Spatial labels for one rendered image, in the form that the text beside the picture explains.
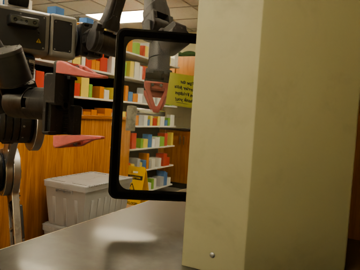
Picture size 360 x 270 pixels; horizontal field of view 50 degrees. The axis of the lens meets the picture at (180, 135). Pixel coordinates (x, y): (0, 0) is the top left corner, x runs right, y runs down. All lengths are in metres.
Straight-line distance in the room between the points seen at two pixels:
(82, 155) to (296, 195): 2.91
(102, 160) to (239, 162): 3.12
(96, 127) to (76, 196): 0.90
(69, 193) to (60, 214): 0.19
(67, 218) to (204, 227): 2.38
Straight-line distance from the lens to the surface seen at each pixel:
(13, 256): 0.75
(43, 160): 3.15
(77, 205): 2.90
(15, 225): 1.89
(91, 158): 3.57
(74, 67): 0.65
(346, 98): 0.72
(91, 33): 1.39
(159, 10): 1.10
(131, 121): 0.90
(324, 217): 0.72
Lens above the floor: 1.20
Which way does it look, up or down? 3 degrees down
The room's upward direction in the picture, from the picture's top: 4 degrees clockwise
